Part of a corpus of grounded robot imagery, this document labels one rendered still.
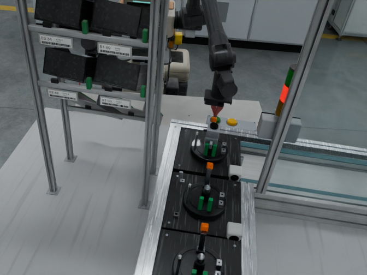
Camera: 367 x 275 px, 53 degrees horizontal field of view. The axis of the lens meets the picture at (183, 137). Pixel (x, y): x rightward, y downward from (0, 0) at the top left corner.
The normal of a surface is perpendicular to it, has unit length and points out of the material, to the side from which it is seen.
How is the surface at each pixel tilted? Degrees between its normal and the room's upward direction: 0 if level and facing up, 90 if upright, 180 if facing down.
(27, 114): 0
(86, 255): 0
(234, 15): 90
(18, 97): 0
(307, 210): 90
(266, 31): 90
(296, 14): 90
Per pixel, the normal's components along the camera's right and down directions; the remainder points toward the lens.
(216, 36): 0.04, -0.15
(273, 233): 0.10, -0.77
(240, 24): 0.03, 0.63
